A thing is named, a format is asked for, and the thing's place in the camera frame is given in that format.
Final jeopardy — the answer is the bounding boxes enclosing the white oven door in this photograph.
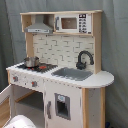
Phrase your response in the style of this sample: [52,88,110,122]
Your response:
[0,85,12,104]

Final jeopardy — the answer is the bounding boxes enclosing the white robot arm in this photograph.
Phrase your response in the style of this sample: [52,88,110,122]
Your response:
[2,115,36,128]

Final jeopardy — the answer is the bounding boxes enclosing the wooden toy kitchen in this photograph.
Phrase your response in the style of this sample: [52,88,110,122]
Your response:
[7,10,114,128]

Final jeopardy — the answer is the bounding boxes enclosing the black toy faucet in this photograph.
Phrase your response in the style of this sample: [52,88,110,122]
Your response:
[76,50,94,70]

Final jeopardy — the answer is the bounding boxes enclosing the grey toy sink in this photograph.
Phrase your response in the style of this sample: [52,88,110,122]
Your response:
[52,67,92,81]

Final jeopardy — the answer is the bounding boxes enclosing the black toy stovetop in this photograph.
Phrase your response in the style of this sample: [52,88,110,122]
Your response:
[20,63,56,73]

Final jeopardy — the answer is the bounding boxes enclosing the small metal pot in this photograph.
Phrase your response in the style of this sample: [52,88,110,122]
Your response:
[24,56,39,67]

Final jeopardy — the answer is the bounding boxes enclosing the red right stove knob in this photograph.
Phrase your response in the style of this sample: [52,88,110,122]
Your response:
[31,81,37,87]

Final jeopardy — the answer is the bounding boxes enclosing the red stove knob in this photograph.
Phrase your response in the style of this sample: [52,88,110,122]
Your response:
[31,81,37,87]
[13,76,18,82]

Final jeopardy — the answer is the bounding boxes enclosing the white cabinet door with dispenser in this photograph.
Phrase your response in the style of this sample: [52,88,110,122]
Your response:
[44,82,82,128]

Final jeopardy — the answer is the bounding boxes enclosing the toy microwave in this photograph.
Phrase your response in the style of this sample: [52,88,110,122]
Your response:
[55,14,92,34]

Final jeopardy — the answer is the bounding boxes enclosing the grey range hood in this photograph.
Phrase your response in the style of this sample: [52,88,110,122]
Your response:
[24,14,54,34]

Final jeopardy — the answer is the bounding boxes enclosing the red left stove knob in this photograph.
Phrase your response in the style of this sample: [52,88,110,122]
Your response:
[13,76,18,82]

